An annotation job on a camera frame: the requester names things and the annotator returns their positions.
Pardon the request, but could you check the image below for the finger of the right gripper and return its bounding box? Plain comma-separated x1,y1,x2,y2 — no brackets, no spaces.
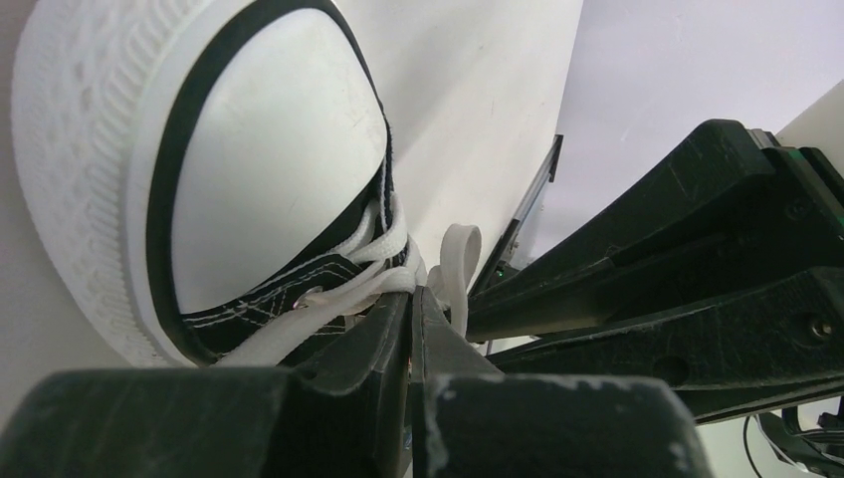
467,119,843,342
491,267,843,422

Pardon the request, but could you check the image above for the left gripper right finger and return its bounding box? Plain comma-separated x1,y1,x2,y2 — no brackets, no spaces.
409,287,712,477

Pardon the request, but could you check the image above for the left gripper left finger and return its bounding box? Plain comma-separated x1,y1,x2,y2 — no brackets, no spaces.
1,294,409,477

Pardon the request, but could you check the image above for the white shoelace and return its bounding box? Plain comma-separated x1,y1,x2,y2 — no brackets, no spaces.
215,193,482,366

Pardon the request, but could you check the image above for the black white canvas sneaker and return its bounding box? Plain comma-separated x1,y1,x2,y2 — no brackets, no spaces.
11,1,395,367

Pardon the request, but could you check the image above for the aluminium frame rail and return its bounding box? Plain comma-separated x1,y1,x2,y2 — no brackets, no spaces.
470,134,564,297

